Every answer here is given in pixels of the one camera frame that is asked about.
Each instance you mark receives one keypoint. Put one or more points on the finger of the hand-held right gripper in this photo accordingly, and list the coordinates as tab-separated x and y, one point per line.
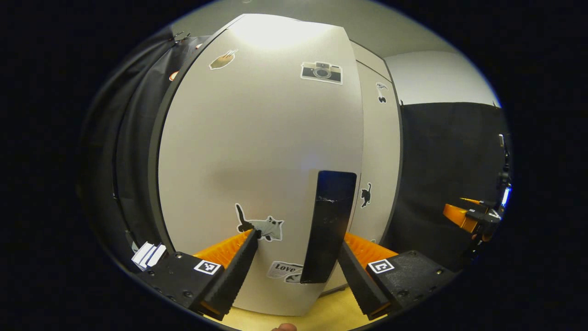
459	217
473	201

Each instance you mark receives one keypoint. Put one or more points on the black backdrop cloth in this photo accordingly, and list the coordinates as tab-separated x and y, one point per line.
445	151
124	138

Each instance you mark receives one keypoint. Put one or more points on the dark device with blue light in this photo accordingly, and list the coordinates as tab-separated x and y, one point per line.
504	179

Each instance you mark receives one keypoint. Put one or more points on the white paper cards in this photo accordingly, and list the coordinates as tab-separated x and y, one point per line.
148	255

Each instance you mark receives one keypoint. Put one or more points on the grey cabinet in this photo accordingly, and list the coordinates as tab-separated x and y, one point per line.
154	151

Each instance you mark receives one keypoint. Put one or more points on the cream cabinet drawer front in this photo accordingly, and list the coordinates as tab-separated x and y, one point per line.
367	55

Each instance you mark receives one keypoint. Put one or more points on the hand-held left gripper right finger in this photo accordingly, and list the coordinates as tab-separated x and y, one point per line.
360	285

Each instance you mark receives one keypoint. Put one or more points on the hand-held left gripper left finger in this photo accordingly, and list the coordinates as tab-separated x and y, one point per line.
234	276

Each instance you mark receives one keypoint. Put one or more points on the grey cabinet door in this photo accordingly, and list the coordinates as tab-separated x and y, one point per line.
379	151
257	138

